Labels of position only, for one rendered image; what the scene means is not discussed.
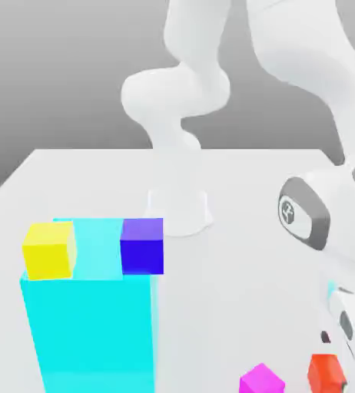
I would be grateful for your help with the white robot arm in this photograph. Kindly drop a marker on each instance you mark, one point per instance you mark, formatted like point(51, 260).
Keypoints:
point(303, 40)

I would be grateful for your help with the small orange cube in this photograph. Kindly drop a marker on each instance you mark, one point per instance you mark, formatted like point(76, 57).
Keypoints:
point(323, 373)

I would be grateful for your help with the small magenta cube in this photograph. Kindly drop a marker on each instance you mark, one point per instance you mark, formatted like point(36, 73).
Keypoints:
point(260, 380)

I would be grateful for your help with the small blue cube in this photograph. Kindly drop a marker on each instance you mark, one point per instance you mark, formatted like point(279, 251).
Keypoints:
point(142, 256)

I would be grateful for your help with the small yellow cube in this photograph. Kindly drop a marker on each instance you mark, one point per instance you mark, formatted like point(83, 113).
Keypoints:
point(47, 261)

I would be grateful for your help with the large cyan box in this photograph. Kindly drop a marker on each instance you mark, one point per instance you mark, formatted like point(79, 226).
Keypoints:
point(88, 331)

